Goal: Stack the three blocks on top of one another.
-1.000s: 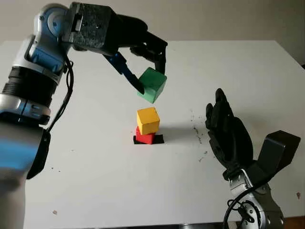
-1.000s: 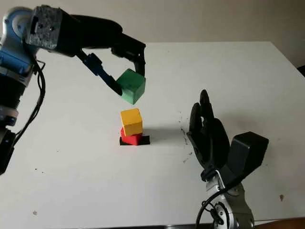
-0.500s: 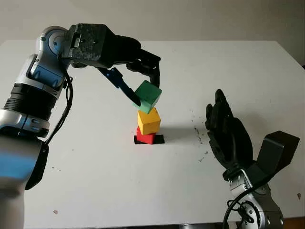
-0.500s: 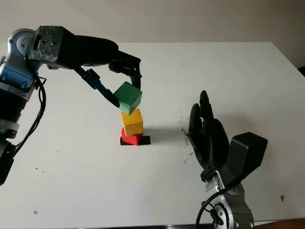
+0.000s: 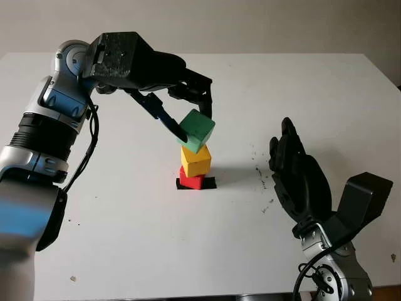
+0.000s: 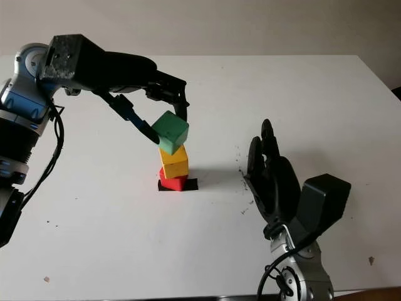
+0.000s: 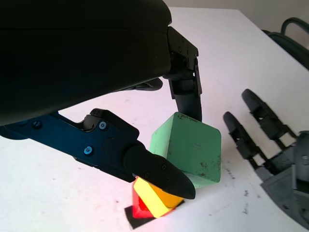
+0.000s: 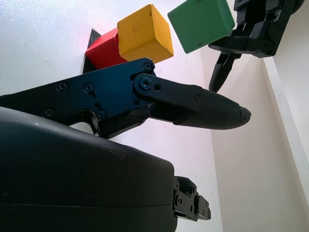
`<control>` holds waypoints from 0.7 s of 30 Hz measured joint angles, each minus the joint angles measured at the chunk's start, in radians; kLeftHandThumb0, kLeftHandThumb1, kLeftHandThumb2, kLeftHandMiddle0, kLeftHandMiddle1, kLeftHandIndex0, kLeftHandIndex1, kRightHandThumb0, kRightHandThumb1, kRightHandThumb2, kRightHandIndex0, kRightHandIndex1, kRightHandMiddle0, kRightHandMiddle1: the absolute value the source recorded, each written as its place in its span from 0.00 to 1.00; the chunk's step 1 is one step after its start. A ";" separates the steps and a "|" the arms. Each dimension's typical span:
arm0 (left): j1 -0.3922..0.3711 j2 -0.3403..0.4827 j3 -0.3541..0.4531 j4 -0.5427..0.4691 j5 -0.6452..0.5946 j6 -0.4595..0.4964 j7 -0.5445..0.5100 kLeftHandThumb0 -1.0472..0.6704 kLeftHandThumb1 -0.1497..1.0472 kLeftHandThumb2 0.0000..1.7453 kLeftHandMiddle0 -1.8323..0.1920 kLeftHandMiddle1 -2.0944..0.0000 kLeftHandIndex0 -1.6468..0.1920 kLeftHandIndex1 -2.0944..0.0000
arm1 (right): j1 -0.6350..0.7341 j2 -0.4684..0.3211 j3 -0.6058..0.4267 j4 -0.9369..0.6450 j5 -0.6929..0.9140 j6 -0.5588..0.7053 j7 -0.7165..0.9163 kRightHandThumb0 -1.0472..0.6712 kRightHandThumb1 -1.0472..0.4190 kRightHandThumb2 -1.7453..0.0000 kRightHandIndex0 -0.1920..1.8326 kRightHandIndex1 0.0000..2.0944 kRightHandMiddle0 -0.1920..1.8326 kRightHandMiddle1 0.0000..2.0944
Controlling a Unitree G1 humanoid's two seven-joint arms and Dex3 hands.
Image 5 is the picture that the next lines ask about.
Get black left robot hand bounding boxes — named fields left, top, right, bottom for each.
left=122, top=50, right=216, bottom=145

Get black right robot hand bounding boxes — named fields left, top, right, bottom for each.
left=268, top=117, right=333, bottom=236

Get green block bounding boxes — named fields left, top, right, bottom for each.
left=176, top=108, right=216, bottom=154

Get yellow block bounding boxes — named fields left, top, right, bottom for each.
left=180, top=145, right=211, bottom=178

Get red block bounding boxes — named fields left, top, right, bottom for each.
left=179, top=166, right=206, bottom=191

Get black tape strip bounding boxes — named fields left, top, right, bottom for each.
left=175, top=177, right=217, bottom=191

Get dark robot torso edge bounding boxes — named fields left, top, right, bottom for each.
left=219, top=294, right=301, bottom=301

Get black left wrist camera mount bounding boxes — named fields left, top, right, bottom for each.
left=81, top=31, right=154, bottom=88

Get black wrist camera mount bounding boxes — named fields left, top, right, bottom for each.
left=81, top=31, right=154, bottom=88
left=322, top=171, right=394, bottom=248

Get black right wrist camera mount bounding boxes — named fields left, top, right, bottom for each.
left=322, top=171, right=394, bottom=248

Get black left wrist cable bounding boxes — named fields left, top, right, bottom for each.
left=62, top=97, right=100, bottom=192

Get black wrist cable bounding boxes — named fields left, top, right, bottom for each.
left=62, top=97, right=100, bottom=192
left=293, top=243, right=355, bottom=301

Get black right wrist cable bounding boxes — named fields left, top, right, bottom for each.
left=293, top=243, right=355, bottom=301

